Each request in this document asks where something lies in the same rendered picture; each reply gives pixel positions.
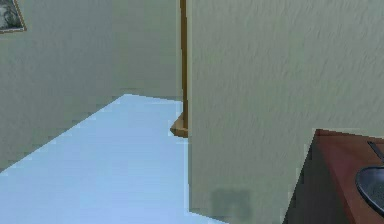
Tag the brown wooden door frame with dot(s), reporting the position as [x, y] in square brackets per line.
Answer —
[183, 66]

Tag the black round pan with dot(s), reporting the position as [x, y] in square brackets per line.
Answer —
[373, 186]

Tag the framed wall picture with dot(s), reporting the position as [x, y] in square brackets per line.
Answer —
[7, 15]

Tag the red-brown topped dark cabinet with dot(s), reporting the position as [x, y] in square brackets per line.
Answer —
[336, 173]

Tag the black thin utensil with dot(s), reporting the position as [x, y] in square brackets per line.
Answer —
[376, 150]

